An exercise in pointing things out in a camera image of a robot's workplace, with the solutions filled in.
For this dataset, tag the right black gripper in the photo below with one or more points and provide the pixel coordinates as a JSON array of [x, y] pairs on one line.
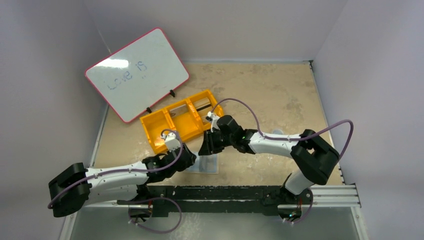
[[211, 144]]

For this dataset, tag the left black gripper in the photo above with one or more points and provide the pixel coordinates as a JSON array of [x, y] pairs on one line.
[[187, 158]]

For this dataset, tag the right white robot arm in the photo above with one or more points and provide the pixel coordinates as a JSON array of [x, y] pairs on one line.
[[314, 157]]

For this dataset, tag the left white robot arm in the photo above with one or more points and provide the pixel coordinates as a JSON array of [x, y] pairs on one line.
[[79, 186]]

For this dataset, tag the cards in right compartment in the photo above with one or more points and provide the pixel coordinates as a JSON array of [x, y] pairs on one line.
[[202, 104]]

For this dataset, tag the card in middle compartment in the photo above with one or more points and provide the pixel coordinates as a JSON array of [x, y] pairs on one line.
[[179, 110]]

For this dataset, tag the yellow plastic compartment tray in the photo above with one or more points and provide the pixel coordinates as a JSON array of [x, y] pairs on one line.
[[189, 125]]

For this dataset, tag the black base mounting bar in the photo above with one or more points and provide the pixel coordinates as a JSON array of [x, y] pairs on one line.
[[268, 200]]

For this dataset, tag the black whiteboard stand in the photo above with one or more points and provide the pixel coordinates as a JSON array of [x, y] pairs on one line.
[[171, 93]]

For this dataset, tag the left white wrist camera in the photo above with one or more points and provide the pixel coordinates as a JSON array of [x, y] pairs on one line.
[[171, 139]]

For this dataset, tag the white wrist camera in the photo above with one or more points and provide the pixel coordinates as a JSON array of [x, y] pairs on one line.
[[171, 139], [213, 119]]

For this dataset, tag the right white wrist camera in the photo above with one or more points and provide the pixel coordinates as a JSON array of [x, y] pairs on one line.
[[213, 119]]

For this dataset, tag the white board with pink frame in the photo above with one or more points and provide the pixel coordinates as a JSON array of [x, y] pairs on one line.
[[140, 74]]

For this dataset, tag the aluminium rail frame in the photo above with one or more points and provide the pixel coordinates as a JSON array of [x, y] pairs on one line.
[[270, 96]]

